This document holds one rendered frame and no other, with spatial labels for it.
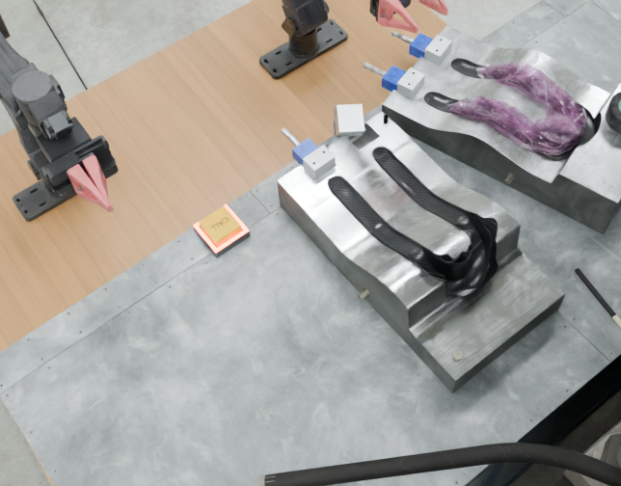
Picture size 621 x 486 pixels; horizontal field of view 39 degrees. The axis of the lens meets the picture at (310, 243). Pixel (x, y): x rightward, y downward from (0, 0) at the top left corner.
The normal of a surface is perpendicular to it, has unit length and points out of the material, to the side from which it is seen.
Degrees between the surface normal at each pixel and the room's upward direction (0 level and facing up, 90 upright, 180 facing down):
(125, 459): 0
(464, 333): 0
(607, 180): 0
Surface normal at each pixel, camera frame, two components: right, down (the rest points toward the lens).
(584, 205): -0.58, 0.72
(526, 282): -0.04, -0.51
